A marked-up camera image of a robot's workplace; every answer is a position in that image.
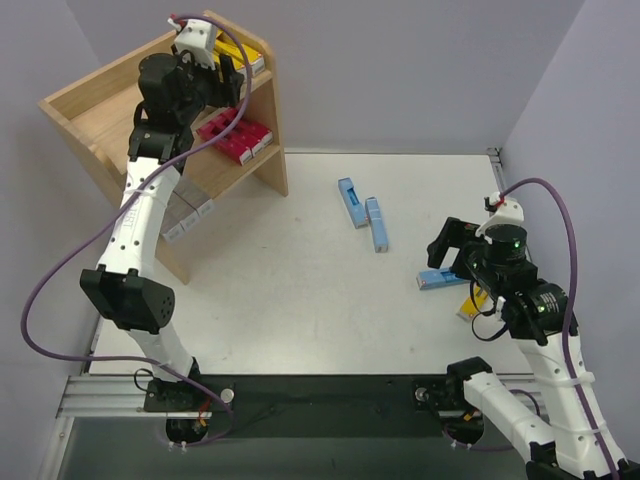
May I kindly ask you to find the yellow toothpaste box front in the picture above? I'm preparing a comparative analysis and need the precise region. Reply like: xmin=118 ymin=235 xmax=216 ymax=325
xmin=214 ymin=32 xmax=266 ymax=77

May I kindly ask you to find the pink toothpaste box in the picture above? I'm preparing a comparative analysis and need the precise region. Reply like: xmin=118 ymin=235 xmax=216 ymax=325
xmin=214 ymin=130 xmax=264 ymax=165
xmin=196 ymin=121 xmax=253 ymax=165
xmin=233 ymin=118 xmax=273 ymax=147

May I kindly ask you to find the blue toothpaste box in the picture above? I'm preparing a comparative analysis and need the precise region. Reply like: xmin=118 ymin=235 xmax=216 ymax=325
xmin=416 ymin=268 xmax=468 ymax=291
xmin=337 ymin=177 xmax=368 ymax=229
xmin=365 ymin=197 xmax=389 ymax=253

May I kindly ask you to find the silver toothpaste box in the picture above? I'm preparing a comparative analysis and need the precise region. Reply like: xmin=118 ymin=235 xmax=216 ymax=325
xmin=176 ymin=179 xmax=215 ymax=218
xmin=160 ymin=211 xmax=184 ymax=244
xmin=168 ymin=193 xmax=199 ymax=232

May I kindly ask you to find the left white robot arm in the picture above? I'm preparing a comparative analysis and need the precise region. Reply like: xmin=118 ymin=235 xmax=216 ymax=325
xmin=80 ymin=50 xmax=244 ymax=411

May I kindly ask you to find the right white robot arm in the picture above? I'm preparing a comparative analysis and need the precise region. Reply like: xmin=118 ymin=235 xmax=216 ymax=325
xmin=427 ymin=217 xmax=639 ymax=479

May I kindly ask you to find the wooden two-tier shelf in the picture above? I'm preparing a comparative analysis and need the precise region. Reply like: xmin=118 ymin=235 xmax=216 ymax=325
xmin=37 ymin=10 xmax=290 ymax=285

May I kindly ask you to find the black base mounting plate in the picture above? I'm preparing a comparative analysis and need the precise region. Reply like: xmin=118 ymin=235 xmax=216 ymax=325
xmin=144 ymin=374 xmax=485 ymax=443

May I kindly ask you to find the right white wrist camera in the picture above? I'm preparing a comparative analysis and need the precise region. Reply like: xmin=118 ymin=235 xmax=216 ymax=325
xmin=475 ymin=192 xmax=524 ymax=237

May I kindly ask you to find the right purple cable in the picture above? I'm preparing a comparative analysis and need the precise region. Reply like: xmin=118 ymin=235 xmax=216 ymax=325
xmin=499 ymin=178 xmax=621 ymax=480

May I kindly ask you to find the purple cable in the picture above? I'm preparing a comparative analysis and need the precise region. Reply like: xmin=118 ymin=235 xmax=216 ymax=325
xmin=20 ymin=14 xmax=254 ymax=446
xmin=499 ymin=178 xmax=621 ymax=480

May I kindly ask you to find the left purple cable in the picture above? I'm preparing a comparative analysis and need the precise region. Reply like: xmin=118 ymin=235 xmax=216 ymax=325
xmin=20 ymin=14 xmax=254 ymax=446

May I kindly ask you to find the aluminium frame rail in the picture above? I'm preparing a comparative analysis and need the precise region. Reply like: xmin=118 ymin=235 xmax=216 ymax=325
xmin=57 ymin=372 xmax=596 ymax=420

